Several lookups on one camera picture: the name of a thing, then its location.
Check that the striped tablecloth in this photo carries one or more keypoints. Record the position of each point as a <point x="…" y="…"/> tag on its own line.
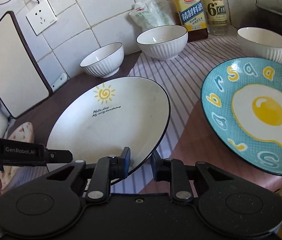
<point x="188" y="137"/>

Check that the white vinegar bottle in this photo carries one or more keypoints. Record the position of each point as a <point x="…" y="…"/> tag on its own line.
<point x="216" y="17"/>

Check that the white cutting board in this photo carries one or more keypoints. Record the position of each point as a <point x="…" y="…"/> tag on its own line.
<point x="22" y="83"/>

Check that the white ribbed bowl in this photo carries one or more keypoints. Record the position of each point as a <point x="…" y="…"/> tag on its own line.
<point x="105" y="61"/>
<point x="262" y="43"/>
<point x="163" y="43"/>

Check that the teal fried egg plate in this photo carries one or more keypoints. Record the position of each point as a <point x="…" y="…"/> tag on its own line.
<point x="242" y="101"/>

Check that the white cutting board stand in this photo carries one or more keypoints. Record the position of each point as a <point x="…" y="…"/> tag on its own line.
<point x="60" y="81"/>

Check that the white sun plate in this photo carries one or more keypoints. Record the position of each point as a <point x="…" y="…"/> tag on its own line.
<point x="128" y="111"/>

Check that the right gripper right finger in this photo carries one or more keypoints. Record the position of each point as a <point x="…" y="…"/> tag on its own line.
<point x="174" y="172"/>

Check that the cooking wine bottle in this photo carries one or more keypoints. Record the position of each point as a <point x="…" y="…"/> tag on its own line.
<point x="192" y="17"/>

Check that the white wall socket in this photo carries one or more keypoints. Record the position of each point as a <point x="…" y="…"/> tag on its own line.
<point x="41" y="17"/>

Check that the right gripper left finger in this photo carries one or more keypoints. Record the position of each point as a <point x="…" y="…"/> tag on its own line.
<point x="103" y="172"/>

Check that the white salt bag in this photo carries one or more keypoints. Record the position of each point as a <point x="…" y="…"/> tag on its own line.
<point x="149" y="14"/>

